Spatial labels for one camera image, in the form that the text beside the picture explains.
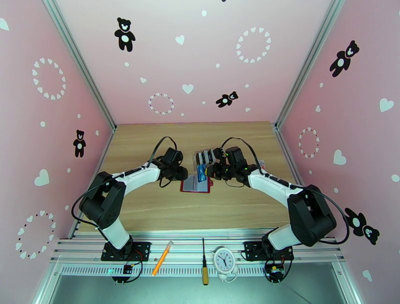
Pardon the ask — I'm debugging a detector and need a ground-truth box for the white alarm clock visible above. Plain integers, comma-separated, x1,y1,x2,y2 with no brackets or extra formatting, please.
212,245,239,283

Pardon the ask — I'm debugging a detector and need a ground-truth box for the aluminium frame post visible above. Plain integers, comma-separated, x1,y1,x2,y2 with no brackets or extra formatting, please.
42,0,118,132
273,0,348,131

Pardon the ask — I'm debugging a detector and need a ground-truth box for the clear acrylic card box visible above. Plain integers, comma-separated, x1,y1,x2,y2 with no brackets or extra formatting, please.
191,149,217,169

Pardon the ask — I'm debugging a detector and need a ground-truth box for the aluminium front rail bed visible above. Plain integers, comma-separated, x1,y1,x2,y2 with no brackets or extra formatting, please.
49,229,347,278

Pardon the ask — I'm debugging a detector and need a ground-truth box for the orange pencil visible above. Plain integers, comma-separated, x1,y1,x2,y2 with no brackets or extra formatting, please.
151,240,174,277

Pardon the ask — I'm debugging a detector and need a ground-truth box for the black yellow power connector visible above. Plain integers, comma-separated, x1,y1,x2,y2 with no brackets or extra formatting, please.
264,263,286,283

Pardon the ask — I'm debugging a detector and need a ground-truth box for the red leather card holder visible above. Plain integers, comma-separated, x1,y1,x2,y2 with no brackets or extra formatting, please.
179,174,213,195

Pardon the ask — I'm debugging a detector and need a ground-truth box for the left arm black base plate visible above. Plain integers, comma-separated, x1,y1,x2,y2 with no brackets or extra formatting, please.
100,240,152,262

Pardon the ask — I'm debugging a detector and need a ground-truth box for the thin black power wire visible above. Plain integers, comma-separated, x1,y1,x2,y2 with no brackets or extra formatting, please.
112,249,145,284
263,246,297,284

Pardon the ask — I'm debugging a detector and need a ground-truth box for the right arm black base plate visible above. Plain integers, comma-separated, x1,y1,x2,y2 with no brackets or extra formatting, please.
243,240,295,262

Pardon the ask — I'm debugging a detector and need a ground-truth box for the grey metal shelf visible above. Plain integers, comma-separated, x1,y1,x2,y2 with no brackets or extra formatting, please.
31,262,363,304

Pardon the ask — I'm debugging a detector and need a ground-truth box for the yellow handled screwdriver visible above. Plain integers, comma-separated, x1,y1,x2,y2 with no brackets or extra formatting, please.
201,237,210,286

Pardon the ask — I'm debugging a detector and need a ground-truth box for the aluminium table side rail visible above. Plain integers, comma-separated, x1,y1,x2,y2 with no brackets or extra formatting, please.
67,124,117,240
273,123,327,240

